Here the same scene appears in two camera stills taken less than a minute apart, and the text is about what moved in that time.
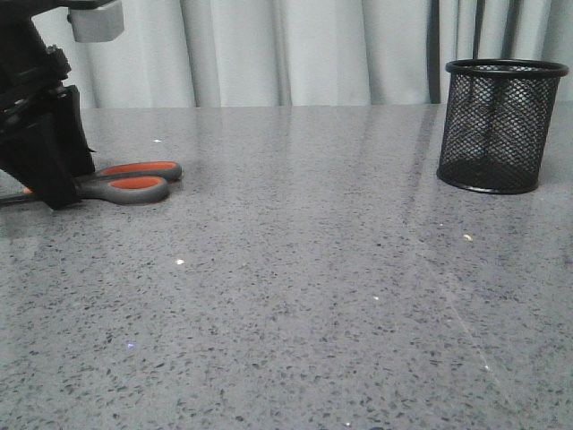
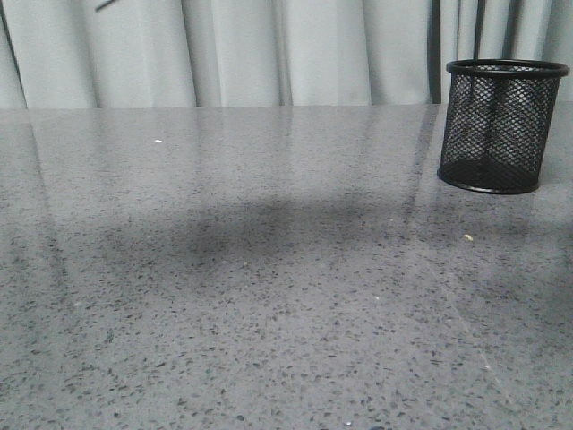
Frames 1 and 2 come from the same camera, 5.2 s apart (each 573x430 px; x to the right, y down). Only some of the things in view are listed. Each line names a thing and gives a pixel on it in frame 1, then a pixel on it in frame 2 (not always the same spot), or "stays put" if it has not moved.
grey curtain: [244, 53] stays put
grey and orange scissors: [130, 182] -> [107, 3]
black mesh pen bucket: [496, 122] stays put
